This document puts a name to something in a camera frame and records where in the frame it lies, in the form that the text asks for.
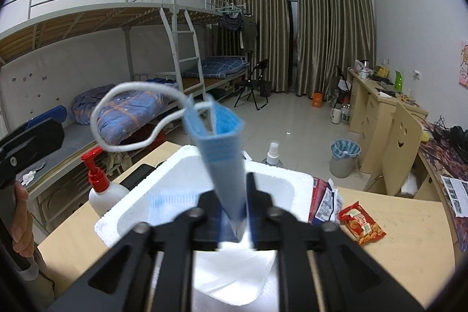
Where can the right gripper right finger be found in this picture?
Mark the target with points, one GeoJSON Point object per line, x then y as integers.
{"type": "Point", "coordinates": [320, 268]}

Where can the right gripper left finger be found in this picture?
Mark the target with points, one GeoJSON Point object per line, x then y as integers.
{"type": "Point", "coordinates": [151, 267]}

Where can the blue surgical face mask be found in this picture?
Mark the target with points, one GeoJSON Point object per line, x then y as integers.
{"type": "Point", "coordinates": [214, 129]}

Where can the person's left hand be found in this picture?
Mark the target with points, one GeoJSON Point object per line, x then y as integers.
{"type": "Point", "coordinates": [21, 227]}

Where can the red snack packet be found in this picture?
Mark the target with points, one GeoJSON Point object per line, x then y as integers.
{"type": "Point", "coordinates": [362, 226]}

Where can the red white wrapper packets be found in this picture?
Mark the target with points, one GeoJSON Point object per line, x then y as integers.
{"type": "Point", "coordinates": [326, 203]}

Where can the white styrofoam box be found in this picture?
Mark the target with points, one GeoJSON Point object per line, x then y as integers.
{"type": "Point", "coordinates": [233, 278]}

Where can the white lotion pump bottle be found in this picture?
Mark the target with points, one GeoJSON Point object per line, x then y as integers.
{"type": "Point", "coordinates": [104, 194]}

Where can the black smartphone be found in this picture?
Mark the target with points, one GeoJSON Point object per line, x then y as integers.
{"type": "Point", "coordinates": [138, 175]}

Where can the metal bunk bed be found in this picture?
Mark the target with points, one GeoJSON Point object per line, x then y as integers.
{"type": "Point", "coordinates": [65, 47]}

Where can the blue patterned quilt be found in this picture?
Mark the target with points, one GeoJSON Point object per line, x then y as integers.
{"type": "Point", "coordinates": [125, 114]}

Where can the grey trash bin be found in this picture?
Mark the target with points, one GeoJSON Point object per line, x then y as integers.
{"type": "Point", "coordinates": [344, 157]}

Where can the clear spray bottle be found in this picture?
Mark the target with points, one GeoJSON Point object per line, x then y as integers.
{"type": "Point", "coordinates": [272, 155]}

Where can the wooden smiley chair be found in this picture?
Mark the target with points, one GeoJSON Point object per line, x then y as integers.
{"type": "Point", "coordinates": [398, 157]}

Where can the white kettle jug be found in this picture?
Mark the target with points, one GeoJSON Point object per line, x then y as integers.
{"type": "Point", "coordinates": [336, 113]}

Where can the printed paper sheet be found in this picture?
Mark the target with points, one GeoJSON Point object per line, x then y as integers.
{"type": "Point", "coordinates": [458, 195]}

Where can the light wooden desk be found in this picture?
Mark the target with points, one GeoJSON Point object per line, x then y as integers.
{"type": "Point", "coordinates": [371, 116]}

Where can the orange box on floor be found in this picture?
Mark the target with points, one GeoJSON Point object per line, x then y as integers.
{"type": "Point", "coordinates": [317, 100]}

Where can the black headphones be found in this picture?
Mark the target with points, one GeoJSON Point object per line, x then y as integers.
{"type": "Point", "coordinates": [458, 138]}

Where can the black folding chair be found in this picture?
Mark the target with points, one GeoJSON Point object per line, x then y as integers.
{"type": "Point", "coordinates": [254, 81]}

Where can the green bag on desk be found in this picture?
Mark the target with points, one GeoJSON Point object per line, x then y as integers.
{"type": "Point", "coordinates": [398, 81]}

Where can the blue checkered far bedding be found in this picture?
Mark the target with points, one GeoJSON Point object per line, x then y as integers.
{"type": "Point", "coordinates": [220, 67]}

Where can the olive window curtains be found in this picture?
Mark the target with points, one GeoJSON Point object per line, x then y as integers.
{"type": "Point", "coordinates": [304, 41]}

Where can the hanging dark clothes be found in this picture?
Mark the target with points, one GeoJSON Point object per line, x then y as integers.
{"type": "Point", "coordinates": [241, 26]}

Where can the anime girl wall poster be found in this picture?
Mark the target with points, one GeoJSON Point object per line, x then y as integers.
{"type": "Point", "coordinates": [463, 67]}

